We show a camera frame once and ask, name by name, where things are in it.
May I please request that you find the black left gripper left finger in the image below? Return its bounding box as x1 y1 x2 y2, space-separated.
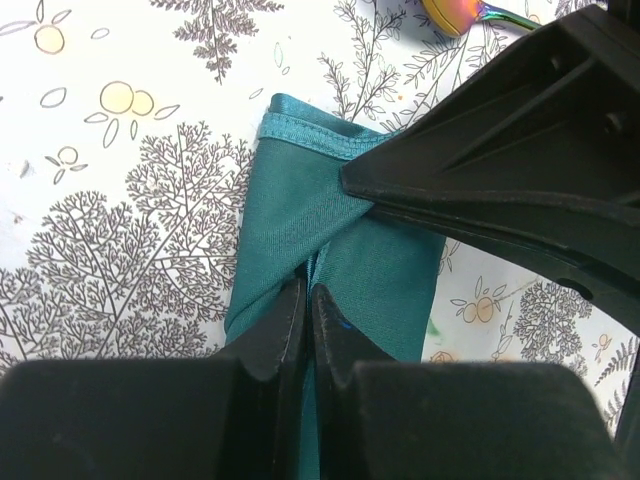
1 279 306 479

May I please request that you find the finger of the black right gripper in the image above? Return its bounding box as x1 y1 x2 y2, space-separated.
341 4 639 220
372 204 639 334

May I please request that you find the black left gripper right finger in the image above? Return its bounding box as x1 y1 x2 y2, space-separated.
311 285 620 479

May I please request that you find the iridescent gold spoon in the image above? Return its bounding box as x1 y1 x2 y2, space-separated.
421 0 540 38

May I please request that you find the teal cloth napkin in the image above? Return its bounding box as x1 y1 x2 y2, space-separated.
224 94 444 479

